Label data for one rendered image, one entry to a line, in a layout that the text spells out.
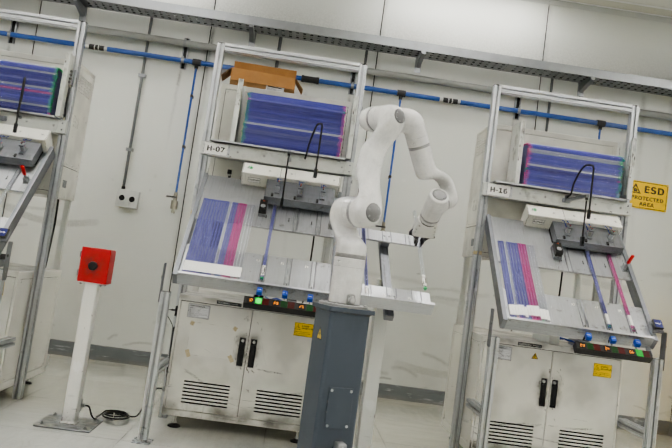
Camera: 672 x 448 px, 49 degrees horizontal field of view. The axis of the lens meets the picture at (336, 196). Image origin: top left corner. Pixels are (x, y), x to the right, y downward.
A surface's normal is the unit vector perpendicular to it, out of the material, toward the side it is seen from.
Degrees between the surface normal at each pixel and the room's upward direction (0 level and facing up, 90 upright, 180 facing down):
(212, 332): 90
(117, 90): 90
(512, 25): 90
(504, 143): 90
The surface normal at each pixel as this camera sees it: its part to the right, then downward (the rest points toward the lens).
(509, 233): 0.14, -0.76
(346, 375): 0.39, -0.04
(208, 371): 0.05, -0.15
